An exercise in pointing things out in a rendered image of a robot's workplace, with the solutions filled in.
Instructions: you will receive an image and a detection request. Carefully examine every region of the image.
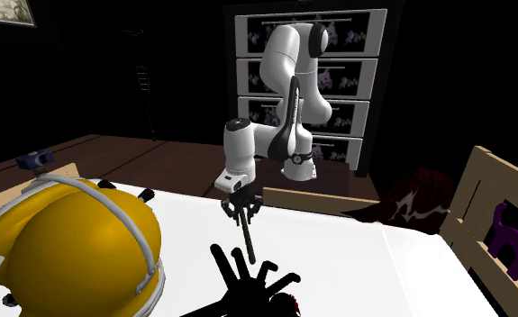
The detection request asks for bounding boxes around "dark dresser with white drawers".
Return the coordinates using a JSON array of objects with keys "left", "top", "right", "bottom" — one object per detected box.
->
[{"left": 222, "top": 0, "right": 407, "bottom": 177}]

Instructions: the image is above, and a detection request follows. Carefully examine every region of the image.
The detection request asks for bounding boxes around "purple cat figure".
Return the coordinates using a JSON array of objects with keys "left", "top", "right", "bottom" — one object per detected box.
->
[{"left": 486, "top": 203, "right": 518, "bottom": 282}]

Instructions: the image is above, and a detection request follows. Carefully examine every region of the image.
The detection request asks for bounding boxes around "dark red pillow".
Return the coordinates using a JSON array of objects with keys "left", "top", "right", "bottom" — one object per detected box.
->
[{"left": 341, "top": 167, "right": 456, "bottom": 236}]

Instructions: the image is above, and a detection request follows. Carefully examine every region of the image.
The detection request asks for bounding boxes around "dark red round object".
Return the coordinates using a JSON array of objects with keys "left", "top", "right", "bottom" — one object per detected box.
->
[{"left": 268, "top": 293, "right": 302, "bottom": 317}]

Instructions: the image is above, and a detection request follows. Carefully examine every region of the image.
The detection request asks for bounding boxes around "dark robot stand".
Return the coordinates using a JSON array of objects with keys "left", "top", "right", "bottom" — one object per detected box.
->
[{"left": 256, "top": 157, "right": 353, "bottom": 200}]

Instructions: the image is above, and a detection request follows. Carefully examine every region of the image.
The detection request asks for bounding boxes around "yellow toy with white straps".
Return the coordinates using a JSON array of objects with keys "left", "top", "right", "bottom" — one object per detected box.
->
[{"left": 0, "top": 149, "right": 168, "bottom": 317}]

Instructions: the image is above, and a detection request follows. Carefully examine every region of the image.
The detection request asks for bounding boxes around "black stick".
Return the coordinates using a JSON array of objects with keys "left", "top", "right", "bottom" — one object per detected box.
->
[{"left": 238, "top": 208, "right": 258, "bottom": 266}]

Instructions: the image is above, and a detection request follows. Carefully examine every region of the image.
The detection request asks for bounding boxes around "white bed with wooden frame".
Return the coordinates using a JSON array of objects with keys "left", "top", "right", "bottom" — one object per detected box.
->
[{"left": 0, "top": 144, "right": 518, "bottom": 317}]

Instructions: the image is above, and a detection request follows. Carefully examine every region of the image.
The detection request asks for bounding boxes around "black hand-shaped object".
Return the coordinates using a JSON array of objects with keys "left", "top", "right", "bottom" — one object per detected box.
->
[{"left": 180, "top": 243, "right": 302, "bottom": 317}]

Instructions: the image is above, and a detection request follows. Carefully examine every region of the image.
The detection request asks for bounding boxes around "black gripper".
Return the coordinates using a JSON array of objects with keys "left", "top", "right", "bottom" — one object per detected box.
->
[{"left": 220, "top": 184, "right": 265, "bottom": 221}]

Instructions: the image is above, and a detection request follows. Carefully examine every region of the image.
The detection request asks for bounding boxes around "framed wall picture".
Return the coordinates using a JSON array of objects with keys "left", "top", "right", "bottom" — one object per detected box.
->
[{"left": 0, "top": 0, "right": 38, "bottom": 29}]

